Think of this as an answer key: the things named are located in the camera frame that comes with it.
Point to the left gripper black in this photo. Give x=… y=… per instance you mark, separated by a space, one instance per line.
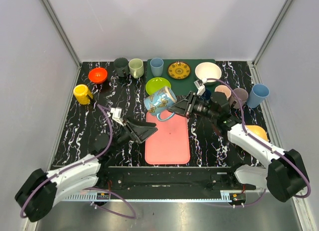
x=132 y=132

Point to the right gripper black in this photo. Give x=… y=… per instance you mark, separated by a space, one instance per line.
x=180 y=108

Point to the light blue mug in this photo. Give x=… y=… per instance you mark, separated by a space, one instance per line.
x=159 y=102

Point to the navy blue mug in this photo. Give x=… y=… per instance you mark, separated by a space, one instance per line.
x=206 y=95

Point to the pink mug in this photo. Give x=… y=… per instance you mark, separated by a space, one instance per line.
x=224 y=89

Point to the light green mug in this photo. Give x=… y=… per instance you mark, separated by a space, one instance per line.
x=136 y=67

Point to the purple mug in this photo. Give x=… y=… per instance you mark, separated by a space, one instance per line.
x=238 y=98

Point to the grey mug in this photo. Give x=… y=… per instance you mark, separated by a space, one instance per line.
x=121 y=66

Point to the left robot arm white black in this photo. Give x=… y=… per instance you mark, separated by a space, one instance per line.
x=44 y=189

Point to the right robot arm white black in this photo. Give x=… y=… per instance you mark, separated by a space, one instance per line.
x=282 y=172

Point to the yellow mug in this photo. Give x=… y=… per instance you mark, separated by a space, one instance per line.
x=82 y=94

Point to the dark green mat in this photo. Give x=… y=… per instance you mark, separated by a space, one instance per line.
x=184 y=86

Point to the pink tray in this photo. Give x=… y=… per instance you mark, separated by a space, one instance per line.
x=169 y=145

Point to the lime green plate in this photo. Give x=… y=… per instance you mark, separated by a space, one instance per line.
x=155 y=84

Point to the yellow patterned plate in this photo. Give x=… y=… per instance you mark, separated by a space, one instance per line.
x=179 y=70

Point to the white bowl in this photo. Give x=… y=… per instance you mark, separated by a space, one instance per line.
x=207 y=70

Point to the blue cup on mat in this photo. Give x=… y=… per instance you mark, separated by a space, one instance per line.
x=157 y=67

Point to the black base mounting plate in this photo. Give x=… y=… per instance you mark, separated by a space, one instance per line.
x=221 y=178

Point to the red bowl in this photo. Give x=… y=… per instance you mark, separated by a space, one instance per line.
x=98 y=75

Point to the blue cup at right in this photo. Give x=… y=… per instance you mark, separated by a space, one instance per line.
x=258 y=93

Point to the yellow orange bowl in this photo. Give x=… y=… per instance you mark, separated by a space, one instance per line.
x=258 y=130

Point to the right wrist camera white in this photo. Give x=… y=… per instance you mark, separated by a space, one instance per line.
x=200 y=85

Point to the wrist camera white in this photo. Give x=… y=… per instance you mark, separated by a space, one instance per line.
x=200 y=85
x=116 y=115

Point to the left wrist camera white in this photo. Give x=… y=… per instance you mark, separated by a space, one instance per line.
x=116 y=115

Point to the front aluminium rail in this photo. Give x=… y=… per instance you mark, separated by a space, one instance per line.
x=156 y=194

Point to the left aluminium frame post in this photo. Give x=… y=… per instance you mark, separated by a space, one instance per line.
x=62 y=34

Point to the aluminium frame post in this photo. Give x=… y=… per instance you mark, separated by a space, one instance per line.
x=62 y=34
x=277 y=22

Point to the right aluminium frame post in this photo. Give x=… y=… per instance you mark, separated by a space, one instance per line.
x=277 y=22

